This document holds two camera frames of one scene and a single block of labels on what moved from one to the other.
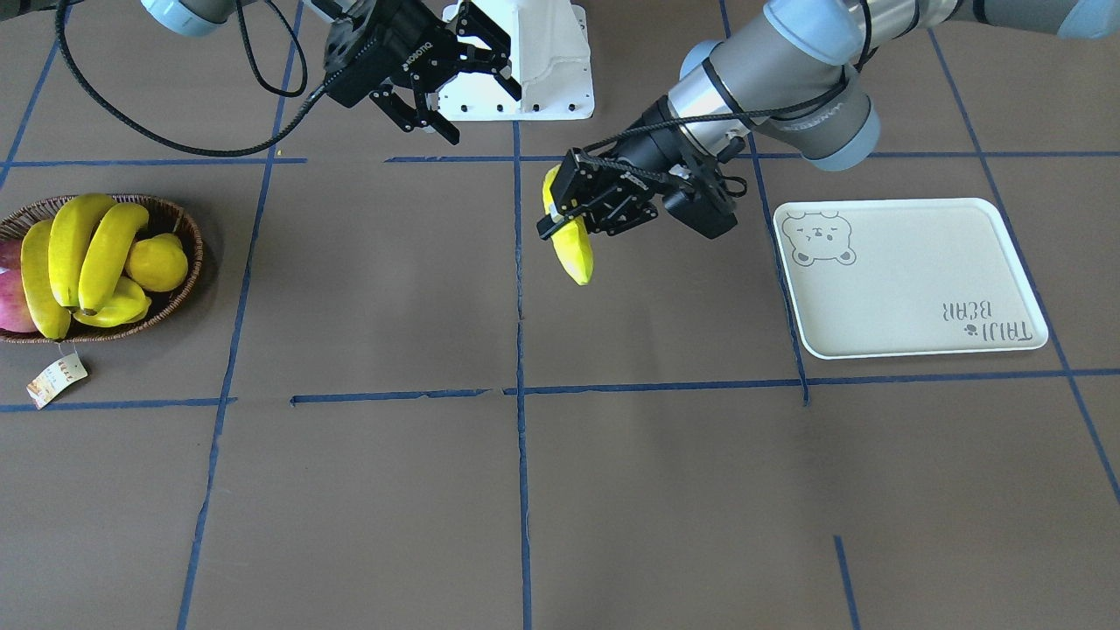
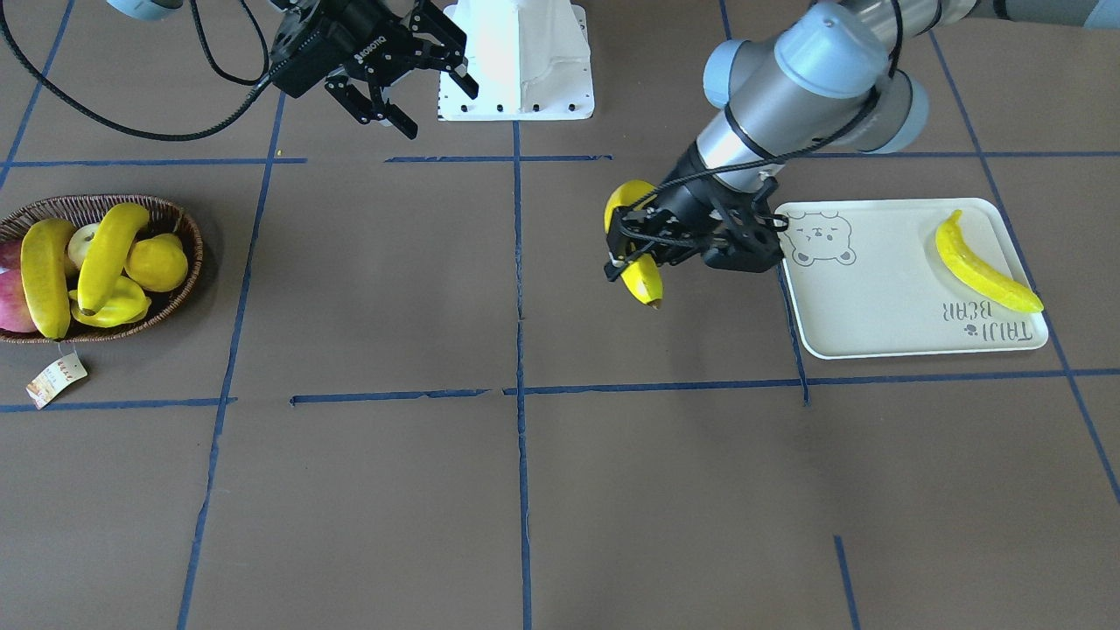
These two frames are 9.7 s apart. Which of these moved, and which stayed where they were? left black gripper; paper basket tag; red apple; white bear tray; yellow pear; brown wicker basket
Moved: left black gripper
Stayed: paper basket tag; red apple; brown wicker basket; yellow pear; white bear tray
